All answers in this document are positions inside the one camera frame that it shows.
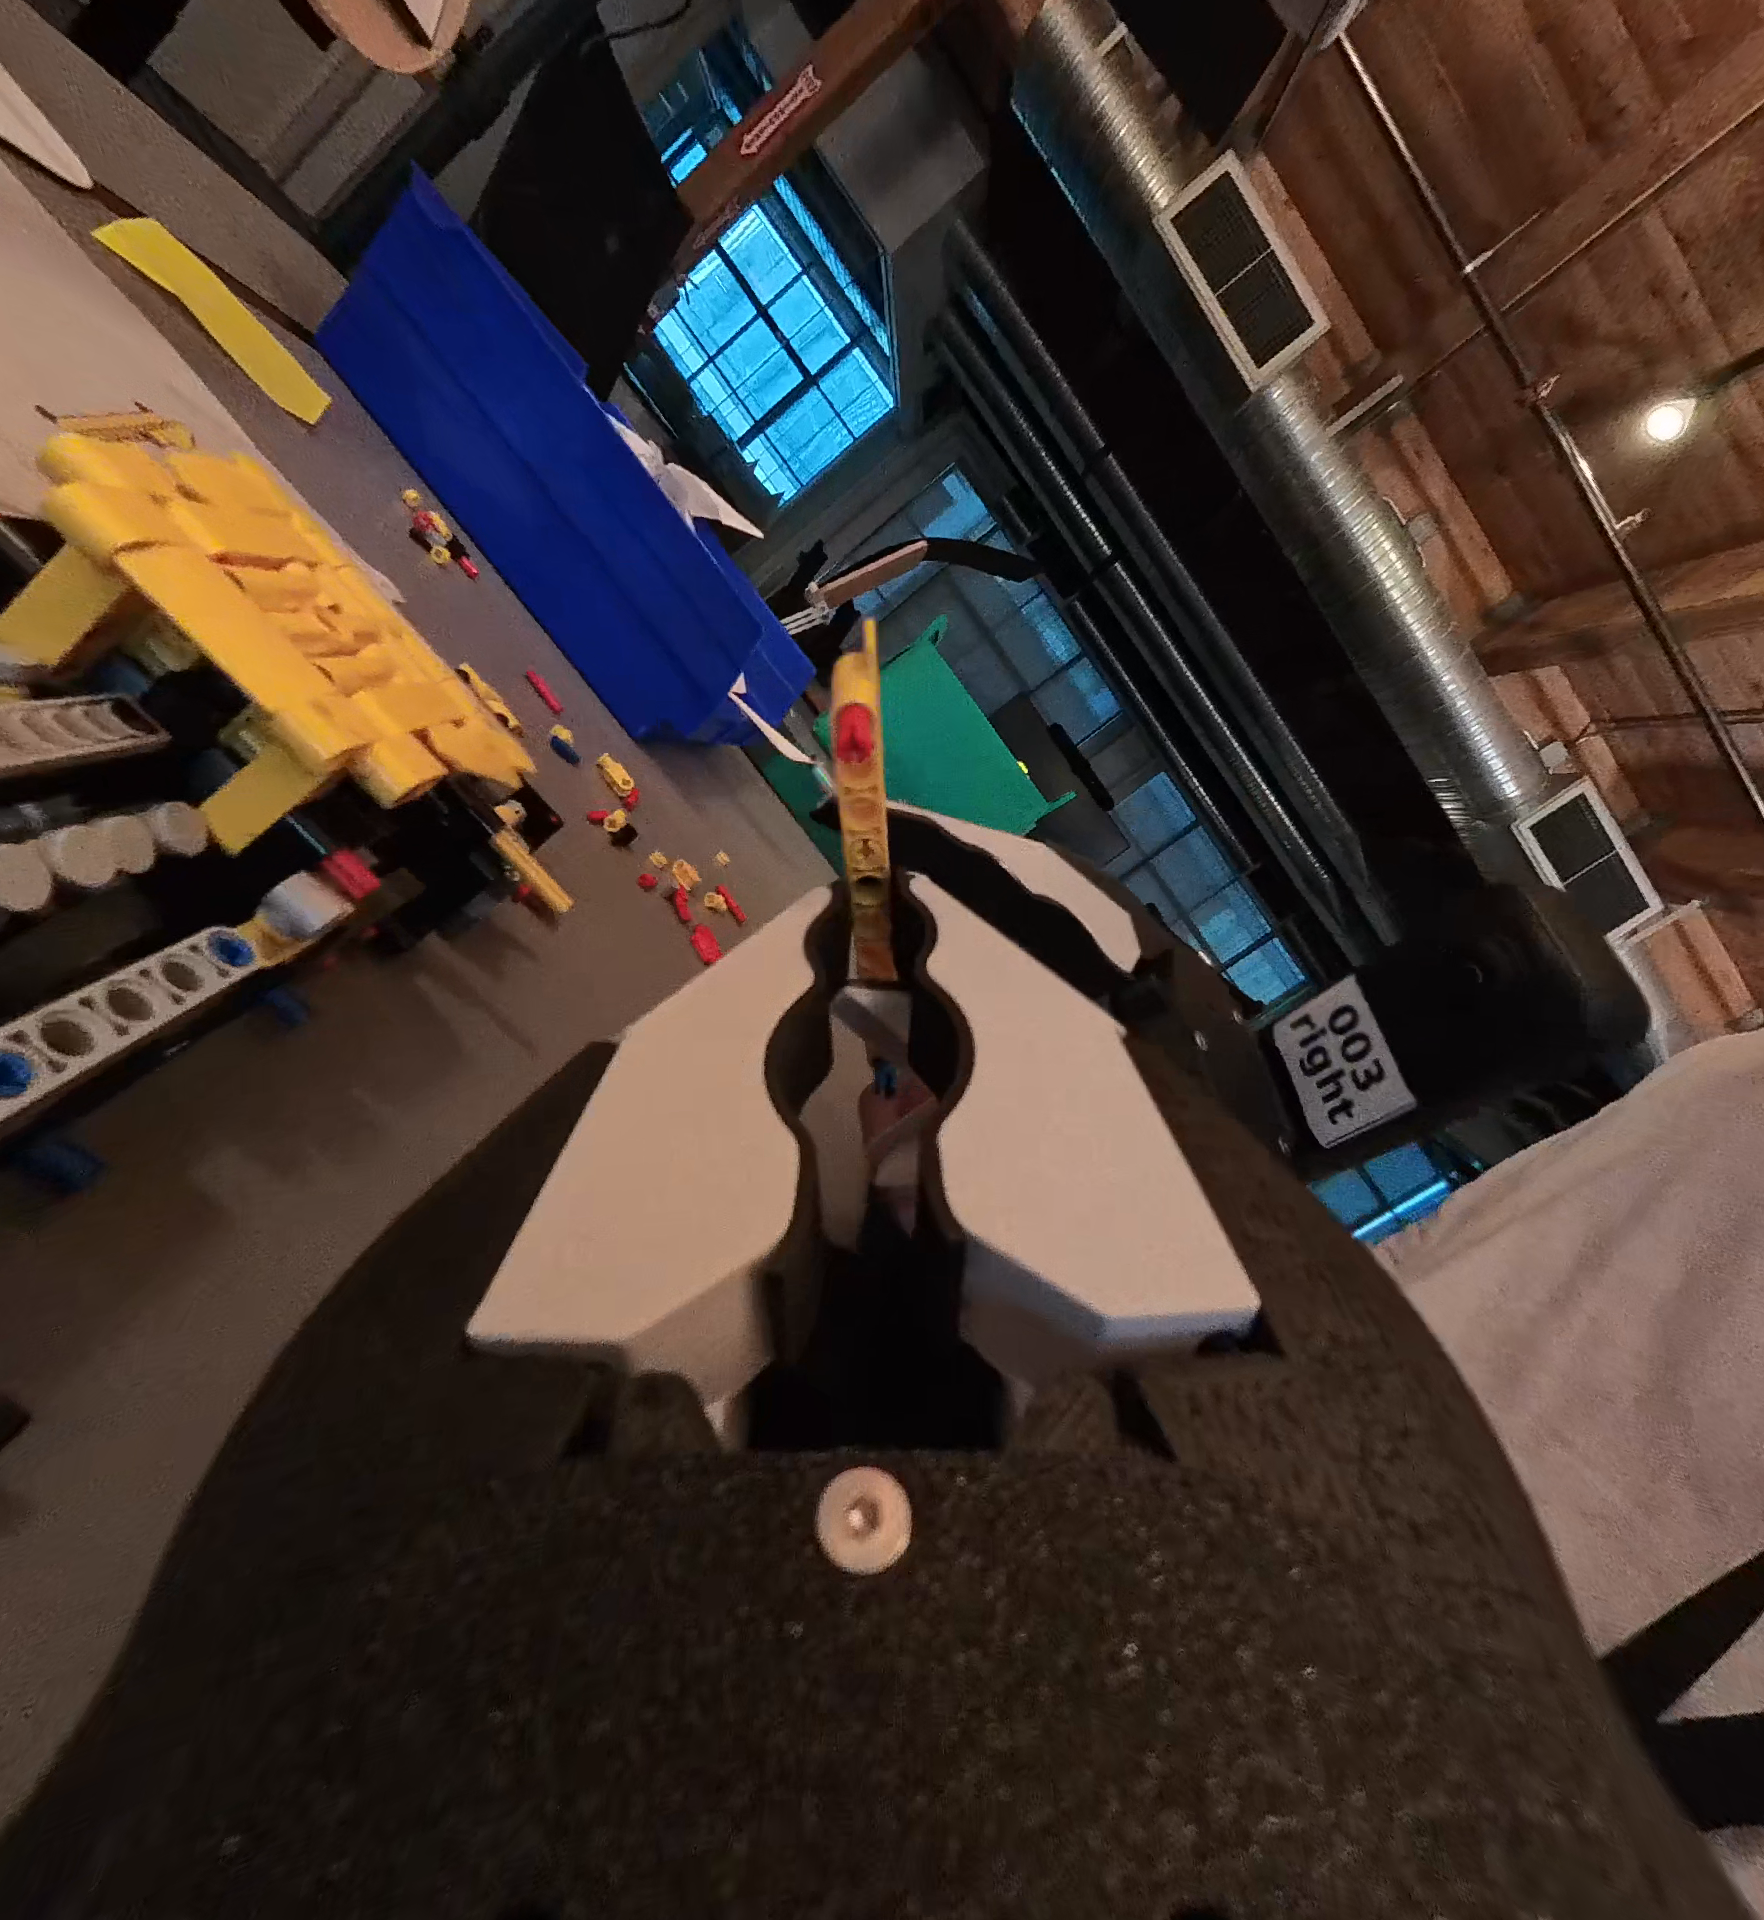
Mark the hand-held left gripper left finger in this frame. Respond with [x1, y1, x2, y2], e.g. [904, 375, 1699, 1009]
[464, 877, 886, 1451]

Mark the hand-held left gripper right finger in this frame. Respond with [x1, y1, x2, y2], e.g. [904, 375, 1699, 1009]
[893, 865, 1265, 1451]

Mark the yellow beam assembly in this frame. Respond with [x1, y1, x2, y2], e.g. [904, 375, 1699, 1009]
[826, 622, 904, 987]

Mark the yellow toy car model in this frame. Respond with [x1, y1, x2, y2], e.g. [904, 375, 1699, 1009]
[0, 425, 581, 1201]

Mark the grey desk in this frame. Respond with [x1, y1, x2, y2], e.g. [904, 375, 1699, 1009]
[0, 0, 847, 1893]

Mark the scatter of small bricks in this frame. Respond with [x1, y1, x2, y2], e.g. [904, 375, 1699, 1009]
[394, 486, 755, 967]

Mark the white vent grille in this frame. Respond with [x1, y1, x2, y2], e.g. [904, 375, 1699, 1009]
[1509, 778, 1667, 936]
[1154, 150, 1333, 395]

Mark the person's white shirt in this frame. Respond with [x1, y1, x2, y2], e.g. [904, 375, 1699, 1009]
[1374, 1015, 1764, 1920]

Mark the crumpled white paper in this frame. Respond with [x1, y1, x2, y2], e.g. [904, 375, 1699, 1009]
[602, 400, 824, 762]

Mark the paned window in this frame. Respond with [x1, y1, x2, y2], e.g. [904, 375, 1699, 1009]
[646, 171, 904, 507]

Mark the blue storage bin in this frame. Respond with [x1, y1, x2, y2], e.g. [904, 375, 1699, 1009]
[318, 166, 824, 746]

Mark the yellow paper sheet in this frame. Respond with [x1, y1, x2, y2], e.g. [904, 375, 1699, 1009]
[89, 216, 334, 425]

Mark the open instruction booklet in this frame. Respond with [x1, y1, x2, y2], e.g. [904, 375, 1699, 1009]
[0, 78, 274, 534]

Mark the silver ventilation duct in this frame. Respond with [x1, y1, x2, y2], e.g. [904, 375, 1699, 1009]
[1009, 0, 1717, 1056]

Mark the black strap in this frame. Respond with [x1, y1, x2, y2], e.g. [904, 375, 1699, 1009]
[1595, 1499, 1764, 1834]

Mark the wooden post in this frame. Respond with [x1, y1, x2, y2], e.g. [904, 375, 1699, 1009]
[671, 0, 1008, 225]

